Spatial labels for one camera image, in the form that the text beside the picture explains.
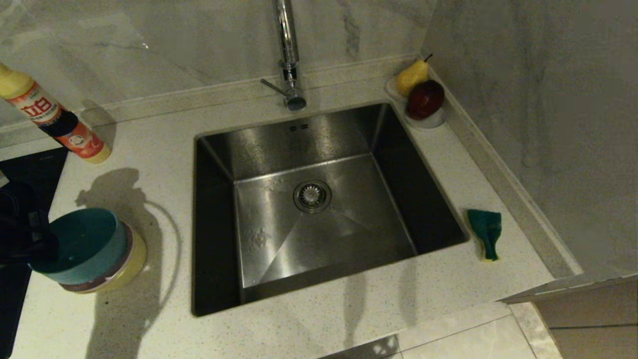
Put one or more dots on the dark red apple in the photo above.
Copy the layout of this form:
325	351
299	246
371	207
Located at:
425	98

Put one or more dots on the chrome faucet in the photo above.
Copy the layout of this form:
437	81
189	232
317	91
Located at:
288	50

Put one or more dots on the round metal sink drain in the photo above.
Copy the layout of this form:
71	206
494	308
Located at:
312	195

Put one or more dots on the yellow pear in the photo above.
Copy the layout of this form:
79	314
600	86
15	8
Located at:
412	77

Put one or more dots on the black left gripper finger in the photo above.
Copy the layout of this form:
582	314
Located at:
45	249
40	222

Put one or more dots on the black induction cooktop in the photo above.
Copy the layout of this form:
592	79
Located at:
30	164

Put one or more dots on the pink plastic bowl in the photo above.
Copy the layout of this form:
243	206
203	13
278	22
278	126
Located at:
117	271

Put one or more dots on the stainless steel sink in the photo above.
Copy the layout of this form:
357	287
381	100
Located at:
349	234

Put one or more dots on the yellow plastic bowl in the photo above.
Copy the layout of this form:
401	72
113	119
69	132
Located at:
137	259

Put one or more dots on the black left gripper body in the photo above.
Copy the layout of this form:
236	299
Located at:
15	224

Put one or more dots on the small white dish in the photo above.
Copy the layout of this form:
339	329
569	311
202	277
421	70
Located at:
428	122

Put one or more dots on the blue plastic bowl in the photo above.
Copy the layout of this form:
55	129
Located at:
84	244

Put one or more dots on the green and yellow sponge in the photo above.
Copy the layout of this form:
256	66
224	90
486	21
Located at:
486	229

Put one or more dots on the orange dish soap bottle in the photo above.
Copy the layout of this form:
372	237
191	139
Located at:
50	114

